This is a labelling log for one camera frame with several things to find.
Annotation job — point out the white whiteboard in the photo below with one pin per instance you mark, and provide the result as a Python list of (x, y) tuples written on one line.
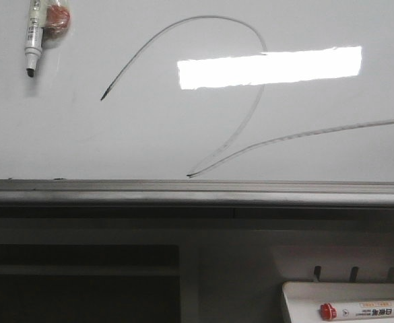
[(248, 102)]

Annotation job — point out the red capped white marker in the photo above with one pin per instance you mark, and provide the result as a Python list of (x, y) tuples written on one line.
[(357, 310)]

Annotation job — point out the white black whiteboard marker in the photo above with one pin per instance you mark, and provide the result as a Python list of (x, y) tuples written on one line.
[(37, 16)]

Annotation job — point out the red round magnet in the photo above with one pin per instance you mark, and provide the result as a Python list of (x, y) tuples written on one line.
[(58, 20)]

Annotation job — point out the white marker tray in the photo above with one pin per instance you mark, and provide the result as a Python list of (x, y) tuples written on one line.
[(301, 300)]

